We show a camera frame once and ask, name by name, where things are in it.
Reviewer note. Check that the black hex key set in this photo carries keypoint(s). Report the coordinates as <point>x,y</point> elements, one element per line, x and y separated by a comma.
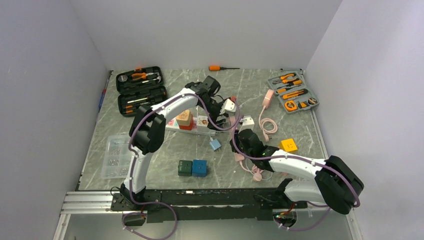
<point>303,104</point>

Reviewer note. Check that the red cube adapter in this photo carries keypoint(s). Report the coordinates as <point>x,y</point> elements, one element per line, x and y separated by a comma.
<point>187,127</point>

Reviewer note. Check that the small blue usb plug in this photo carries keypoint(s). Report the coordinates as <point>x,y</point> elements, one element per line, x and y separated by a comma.
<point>214,144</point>

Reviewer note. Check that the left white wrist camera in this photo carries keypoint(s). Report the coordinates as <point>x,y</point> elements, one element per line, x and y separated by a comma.
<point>228,107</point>

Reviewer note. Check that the grey plastic tool case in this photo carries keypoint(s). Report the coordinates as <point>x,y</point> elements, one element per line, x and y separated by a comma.
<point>291,91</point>

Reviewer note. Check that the yellow cube socket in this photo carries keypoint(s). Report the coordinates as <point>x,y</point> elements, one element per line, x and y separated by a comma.
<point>288,145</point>

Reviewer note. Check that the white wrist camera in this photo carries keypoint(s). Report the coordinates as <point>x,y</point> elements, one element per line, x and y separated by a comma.
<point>247,122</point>
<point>228,107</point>

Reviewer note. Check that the white multicolour power strip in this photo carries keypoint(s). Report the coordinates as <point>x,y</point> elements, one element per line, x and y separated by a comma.
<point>173,126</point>

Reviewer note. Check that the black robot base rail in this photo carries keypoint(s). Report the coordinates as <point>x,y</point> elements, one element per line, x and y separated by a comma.
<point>207,204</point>

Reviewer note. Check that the orange black utility knife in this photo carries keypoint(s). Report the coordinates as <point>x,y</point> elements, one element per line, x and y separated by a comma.
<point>295,94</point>

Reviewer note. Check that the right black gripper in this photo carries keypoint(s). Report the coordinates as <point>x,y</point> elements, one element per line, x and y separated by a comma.
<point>236,140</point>

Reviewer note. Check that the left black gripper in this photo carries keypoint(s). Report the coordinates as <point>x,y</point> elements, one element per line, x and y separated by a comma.
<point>218,115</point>

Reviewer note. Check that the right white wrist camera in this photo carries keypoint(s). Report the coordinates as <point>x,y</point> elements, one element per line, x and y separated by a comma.
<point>247,122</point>

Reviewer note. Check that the beige cube adapter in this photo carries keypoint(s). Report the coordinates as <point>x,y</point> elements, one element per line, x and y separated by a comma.
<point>184,118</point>

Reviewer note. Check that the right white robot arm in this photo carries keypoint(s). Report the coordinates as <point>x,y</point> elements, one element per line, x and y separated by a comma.
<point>322,180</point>

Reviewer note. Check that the orange handled screwdriver upper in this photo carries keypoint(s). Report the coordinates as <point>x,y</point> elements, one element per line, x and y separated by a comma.
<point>289,86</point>

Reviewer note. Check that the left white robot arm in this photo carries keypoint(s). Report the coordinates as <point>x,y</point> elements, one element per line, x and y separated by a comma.
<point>147,132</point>

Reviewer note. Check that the dark green cube adapter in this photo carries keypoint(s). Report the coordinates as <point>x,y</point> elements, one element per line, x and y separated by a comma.
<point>184,168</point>

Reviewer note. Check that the orange black combination pliers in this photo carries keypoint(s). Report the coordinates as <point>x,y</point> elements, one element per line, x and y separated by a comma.
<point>285,79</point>

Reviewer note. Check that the blue cube adapter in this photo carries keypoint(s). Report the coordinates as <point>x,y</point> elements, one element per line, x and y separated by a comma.
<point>199,168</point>

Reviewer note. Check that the loose orange screwdriver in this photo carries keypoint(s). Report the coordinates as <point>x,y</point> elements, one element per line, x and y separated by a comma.
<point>216,68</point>

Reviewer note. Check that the white lion print adapter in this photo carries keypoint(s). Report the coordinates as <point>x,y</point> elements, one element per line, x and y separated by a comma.
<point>202,124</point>

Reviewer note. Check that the black plastic tool case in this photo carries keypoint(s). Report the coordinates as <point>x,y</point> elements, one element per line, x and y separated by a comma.
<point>140,87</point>

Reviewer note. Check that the orange tape measure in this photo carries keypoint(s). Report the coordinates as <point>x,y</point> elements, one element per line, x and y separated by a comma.
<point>290,106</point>

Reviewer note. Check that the clear plastic screw box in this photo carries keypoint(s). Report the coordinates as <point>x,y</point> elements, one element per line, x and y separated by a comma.
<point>117,157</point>

